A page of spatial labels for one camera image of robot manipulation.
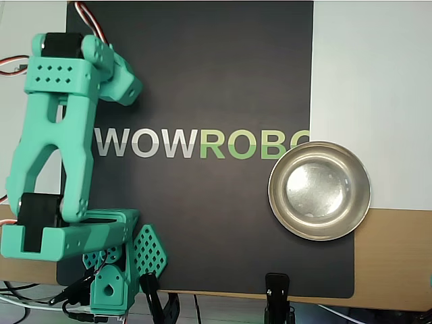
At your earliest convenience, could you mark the black robot base clamp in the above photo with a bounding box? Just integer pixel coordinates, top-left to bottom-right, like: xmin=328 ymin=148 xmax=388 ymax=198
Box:
xmin=139 ymin=271 xmax=182 ymax=324

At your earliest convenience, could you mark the black mat with WOWROBO print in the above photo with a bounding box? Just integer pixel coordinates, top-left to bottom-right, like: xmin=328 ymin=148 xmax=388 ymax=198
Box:
xmin=55 ymin=1 xmax=356 ymax=300

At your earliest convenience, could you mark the red white black servo wire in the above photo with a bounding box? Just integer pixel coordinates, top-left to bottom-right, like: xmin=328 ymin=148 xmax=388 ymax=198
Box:
xmin=0 ymin=192 xmax=18 ymax=225
xmin=74 ymin=1 xmax=109 ymax=45
xmin=0 ymin=55 xmax=32 ymax=78

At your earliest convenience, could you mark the teal robot base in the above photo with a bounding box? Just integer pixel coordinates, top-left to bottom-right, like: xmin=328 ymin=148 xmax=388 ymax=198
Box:
xmin=82 ymin=208 xmax=169 ymax=320

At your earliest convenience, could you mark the white cable with connector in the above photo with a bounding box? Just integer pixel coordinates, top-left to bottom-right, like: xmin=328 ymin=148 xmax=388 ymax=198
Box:
xmin=317 ymin=303 xmax=358 ymax=324

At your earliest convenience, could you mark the white paper sheet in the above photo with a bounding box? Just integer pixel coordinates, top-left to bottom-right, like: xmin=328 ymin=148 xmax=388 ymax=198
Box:
xmin=308 ymin=1 xmax=432 ymax=212
xmin=0 ymin=1 xmax=68 ymax=207

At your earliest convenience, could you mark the black USB plug cable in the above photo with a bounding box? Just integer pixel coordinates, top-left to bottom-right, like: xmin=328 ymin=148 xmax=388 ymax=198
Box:
xmin=61 ymin=300 xmax=99 ymax=322

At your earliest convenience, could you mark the thin red black base wire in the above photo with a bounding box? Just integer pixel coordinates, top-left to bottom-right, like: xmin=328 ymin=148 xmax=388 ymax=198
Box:
xmin=95 ymin=245 xmax=115 ymax=275

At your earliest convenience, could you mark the black power plug cable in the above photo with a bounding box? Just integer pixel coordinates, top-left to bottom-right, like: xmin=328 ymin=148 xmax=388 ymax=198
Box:
xmin=48 ymin=273 xmax=97 ymax=306

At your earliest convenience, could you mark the thin black cable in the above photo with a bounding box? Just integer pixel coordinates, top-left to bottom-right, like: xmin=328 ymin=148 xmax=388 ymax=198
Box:
xmin=192 ymin=293 xmax=203 ymax=324

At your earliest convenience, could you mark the metal bowl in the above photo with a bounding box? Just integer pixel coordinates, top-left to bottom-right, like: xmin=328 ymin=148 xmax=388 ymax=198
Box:
xmin=267 ymin=140 xmax=372 ymax=242

